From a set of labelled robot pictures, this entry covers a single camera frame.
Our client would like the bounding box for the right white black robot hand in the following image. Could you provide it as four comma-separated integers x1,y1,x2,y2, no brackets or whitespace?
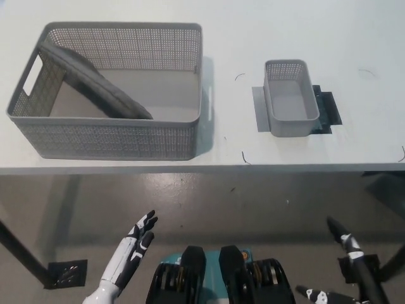
295,216,393,304

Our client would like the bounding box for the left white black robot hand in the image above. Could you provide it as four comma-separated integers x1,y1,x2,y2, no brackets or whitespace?
100,209,159,289

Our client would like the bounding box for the grey quilted oven glove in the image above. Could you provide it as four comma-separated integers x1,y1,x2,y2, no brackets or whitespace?
37,42,155,120

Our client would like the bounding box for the small grey perforated container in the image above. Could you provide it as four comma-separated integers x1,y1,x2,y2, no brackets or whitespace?
263,58,320,138

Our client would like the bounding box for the black teal robot torso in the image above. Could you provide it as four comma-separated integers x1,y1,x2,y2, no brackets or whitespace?
145,245,297,304

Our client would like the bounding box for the black table leg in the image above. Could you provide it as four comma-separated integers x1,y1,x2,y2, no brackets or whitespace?
0,218,53,288

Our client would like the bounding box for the large grey perforated basket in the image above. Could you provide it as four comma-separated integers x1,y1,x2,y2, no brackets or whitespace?
5,21,203,161

